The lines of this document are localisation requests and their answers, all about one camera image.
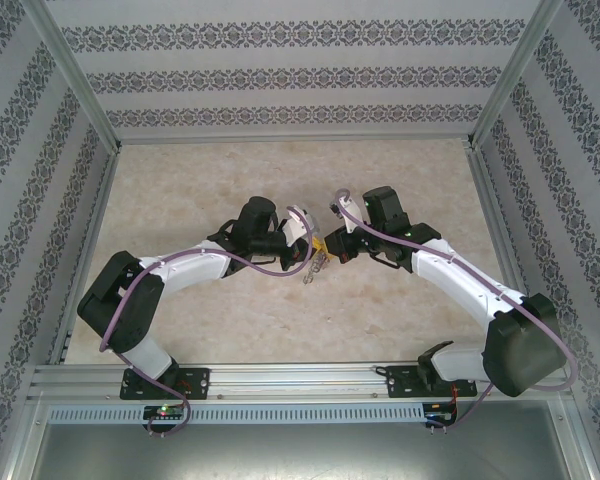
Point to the metal keyring with keys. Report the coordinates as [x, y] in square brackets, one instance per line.
[316, 267]

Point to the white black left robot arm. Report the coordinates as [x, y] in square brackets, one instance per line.
[190, 267]

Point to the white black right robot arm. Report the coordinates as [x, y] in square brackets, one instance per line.
[455, 275]

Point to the aluminium back beam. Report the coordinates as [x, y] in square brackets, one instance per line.
[295, 139]

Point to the circuit board with green light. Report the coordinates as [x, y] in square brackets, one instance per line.
[165, 412]

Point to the aluminium side rail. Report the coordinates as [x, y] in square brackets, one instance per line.
[500, 225]
[86, 250]

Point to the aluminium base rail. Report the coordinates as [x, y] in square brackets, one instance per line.
[295, 380]

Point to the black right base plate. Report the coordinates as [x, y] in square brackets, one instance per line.
[400, 382]

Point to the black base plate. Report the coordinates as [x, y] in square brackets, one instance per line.
[195, 382]
[400, 382]

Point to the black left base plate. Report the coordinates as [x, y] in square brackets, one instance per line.
[195, 382]

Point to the aluminium corner post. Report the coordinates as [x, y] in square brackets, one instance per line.
[514, 75]
[75, 75]

